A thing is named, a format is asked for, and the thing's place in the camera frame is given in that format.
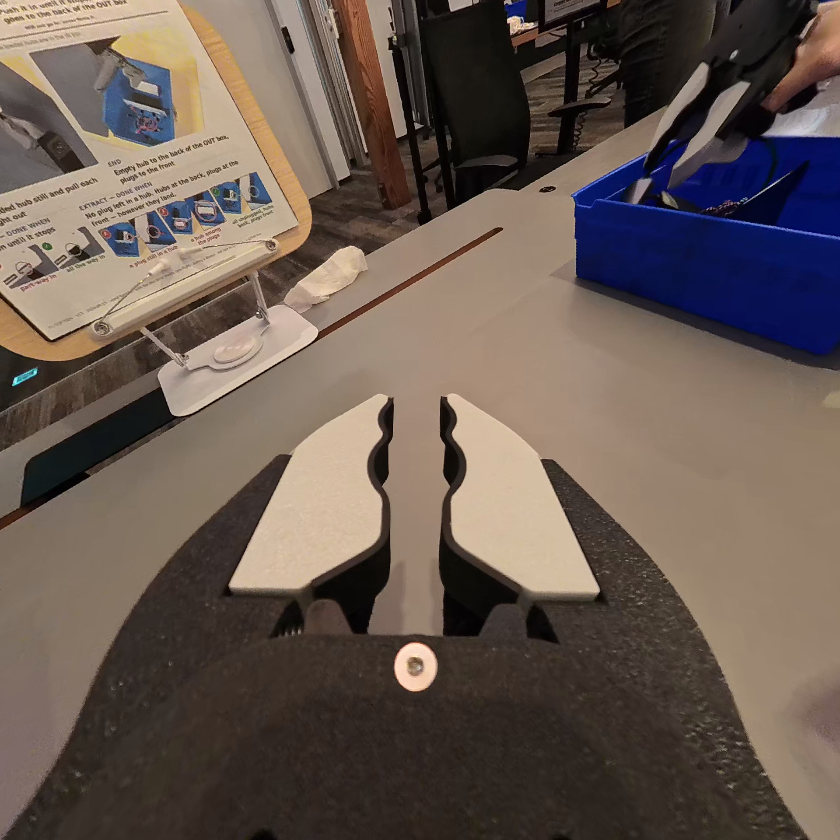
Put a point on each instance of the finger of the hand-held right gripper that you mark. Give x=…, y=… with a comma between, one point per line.
x=686, y=105
x=718, y=131

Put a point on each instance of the crumpled white paper towel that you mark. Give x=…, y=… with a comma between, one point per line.
x=328, y=275

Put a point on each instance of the person's right hand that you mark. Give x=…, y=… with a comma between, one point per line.
x=820, y=52

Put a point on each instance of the dark slim divider panel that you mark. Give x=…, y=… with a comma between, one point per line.
x=768, y=193

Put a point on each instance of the black wall card reader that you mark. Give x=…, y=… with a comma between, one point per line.
x=289, y=38

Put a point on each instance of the blue plastic bin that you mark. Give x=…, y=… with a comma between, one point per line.
x=689, y=282

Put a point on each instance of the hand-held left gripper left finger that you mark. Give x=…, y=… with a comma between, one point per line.
x=328, y=512

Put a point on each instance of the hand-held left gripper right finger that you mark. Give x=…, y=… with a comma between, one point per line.
x=512, y=512

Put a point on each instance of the wooden document stand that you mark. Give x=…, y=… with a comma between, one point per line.
x=197, y=387

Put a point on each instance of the black flat panel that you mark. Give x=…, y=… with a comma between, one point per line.
x=85, y=453

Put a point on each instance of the wooden post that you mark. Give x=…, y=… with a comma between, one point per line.
x=371, y=98

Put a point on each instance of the black office chair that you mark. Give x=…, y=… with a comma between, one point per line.
x=472, y=85
x=581, y=105

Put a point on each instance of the printed instruction sheet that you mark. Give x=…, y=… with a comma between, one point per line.
x=65, y=164

